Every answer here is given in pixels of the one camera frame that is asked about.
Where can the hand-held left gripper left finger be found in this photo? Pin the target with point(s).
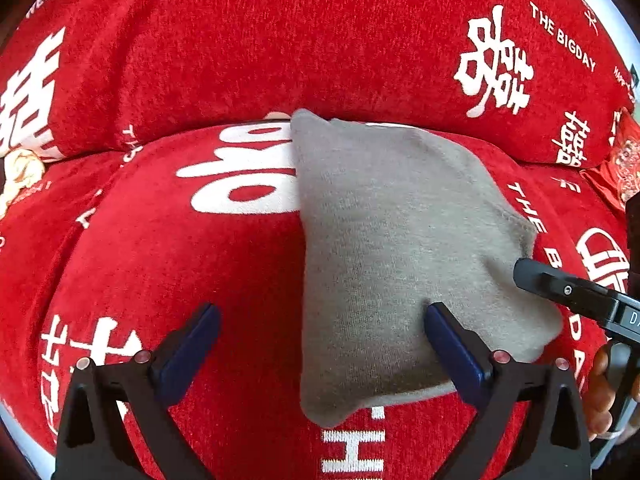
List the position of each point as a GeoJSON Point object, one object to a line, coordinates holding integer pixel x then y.
{"type": "Point", "coordinates": [187, 350]}

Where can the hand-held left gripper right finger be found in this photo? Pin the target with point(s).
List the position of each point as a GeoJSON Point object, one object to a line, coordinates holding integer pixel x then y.
{"type": "Point", "coordinates": [457, 352]}

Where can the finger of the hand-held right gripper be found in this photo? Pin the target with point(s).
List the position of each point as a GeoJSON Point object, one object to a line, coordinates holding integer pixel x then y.
{"type": "Point", "coordinates": [565, 287]}

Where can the grey knit shirt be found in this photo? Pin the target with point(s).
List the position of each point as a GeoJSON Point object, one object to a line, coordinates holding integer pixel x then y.
{"type": "Point", "coordinates": [400, 260]}

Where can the person's right hand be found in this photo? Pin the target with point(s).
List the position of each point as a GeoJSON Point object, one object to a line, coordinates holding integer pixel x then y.
{"type": "Point", "coordinates": [602, 395]}

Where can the red patterned cushion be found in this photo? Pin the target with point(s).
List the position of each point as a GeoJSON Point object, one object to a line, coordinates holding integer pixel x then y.
{"type": "Point", "coordinates": [622, 160]}

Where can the cream floral cloth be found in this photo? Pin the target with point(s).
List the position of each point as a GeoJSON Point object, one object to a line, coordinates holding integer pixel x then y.
{"type": "Point", "coordinates": [17, 180]}

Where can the red printed blanket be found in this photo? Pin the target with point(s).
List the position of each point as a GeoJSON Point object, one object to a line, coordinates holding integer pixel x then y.
{"type": "Point", "coordinates": [200, 85]}

